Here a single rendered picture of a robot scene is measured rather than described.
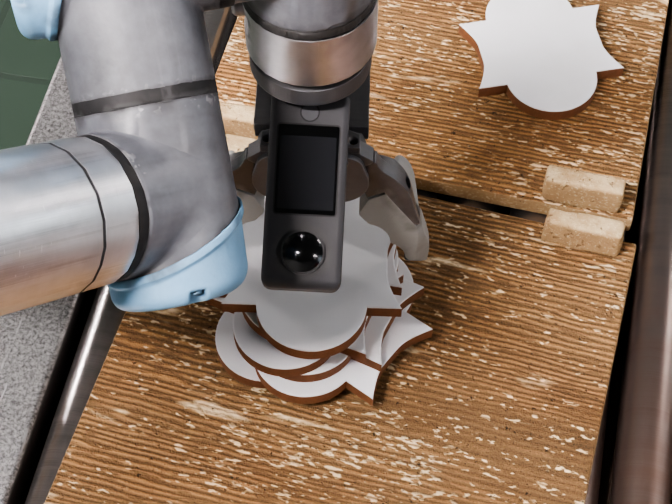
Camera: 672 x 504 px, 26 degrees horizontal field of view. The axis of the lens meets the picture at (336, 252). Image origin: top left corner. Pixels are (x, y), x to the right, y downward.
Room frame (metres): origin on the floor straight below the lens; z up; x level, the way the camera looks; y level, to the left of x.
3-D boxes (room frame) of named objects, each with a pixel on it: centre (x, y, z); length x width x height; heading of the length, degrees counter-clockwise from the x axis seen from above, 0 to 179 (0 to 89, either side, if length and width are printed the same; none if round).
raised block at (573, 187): (0.65, -0.19, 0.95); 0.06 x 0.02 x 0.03; 76
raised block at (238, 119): (0.72, 0.07, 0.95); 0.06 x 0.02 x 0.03; 76
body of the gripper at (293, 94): (0.57, 0.01, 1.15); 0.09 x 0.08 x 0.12; 178
